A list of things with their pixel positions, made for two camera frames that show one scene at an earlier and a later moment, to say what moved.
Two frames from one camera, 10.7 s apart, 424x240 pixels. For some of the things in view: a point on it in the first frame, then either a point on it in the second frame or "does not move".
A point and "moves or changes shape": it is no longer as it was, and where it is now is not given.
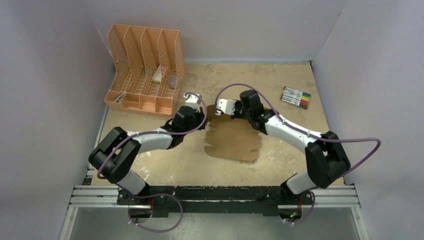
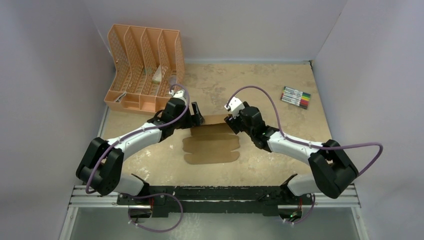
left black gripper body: x=197 y=121 to x=185 y=122
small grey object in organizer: x=172 y=81 does not move
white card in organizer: x=157 y=75 does not move
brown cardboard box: x=232 y=139 moves or changes shape
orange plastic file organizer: x=150 y=65 does not move
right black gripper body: x=236 y=110 to x=233 y=123
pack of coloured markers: x=295 y=97 does not move
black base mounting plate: x=262 y=201 does not move
